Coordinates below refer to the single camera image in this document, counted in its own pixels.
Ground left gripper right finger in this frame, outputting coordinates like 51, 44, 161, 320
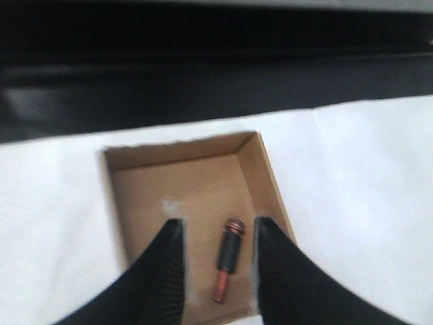
254, 216, 382, 325

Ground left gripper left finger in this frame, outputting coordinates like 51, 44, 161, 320
52, 218, 186, 325

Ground brown cardboard box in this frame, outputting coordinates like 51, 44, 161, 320
102, 130, 298, 325

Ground copper bolt in black sleeve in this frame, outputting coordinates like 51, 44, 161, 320
212, 218, 246, 303

